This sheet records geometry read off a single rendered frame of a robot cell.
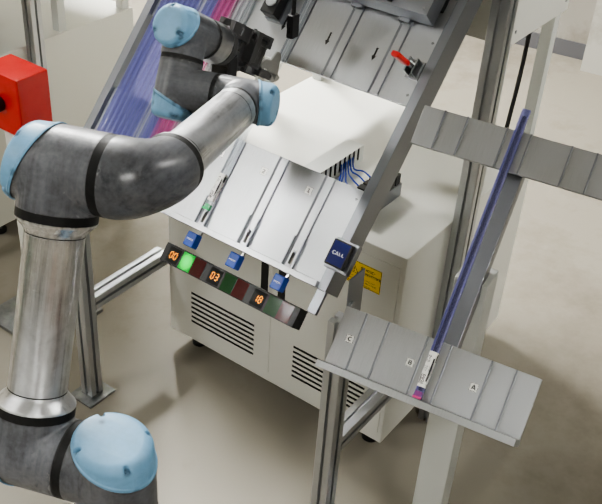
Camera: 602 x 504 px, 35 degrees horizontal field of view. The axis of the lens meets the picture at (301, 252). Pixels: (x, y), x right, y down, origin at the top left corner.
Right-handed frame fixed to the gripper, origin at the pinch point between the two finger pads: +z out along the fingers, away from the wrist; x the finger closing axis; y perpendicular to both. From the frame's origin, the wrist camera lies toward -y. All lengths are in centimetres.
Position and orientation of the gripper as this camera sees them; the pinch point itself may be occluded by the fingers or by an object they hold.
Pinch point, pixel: (269, 78)
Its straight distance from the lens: 193.5
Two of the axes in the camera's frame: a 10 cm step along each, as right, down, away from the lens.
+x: -8.0, -3.8, 4.6
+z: 4.8, 0.5, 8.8
